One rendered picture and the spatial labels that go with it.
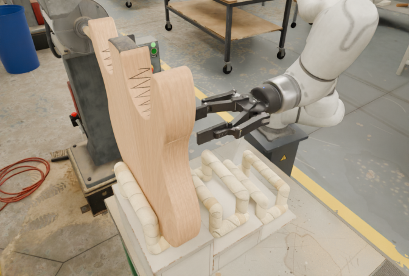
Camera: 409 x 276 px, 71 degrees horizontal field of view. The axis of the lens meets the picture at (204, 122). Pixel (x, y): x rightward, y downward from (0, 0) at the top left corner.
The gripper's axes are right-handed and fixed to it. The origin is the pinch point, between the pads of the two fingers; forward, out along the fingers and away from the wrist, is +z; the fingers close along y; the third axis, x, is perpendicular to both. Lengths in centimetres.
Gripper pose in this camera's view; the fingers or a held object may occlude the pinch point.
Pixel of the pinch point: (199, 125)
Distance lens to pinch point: 61.8
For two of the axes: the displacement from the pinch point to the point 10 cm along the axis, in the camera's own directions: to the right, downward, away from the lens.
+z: -8.5, 3.2, -4.3
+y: -5.3, -5.0, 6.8
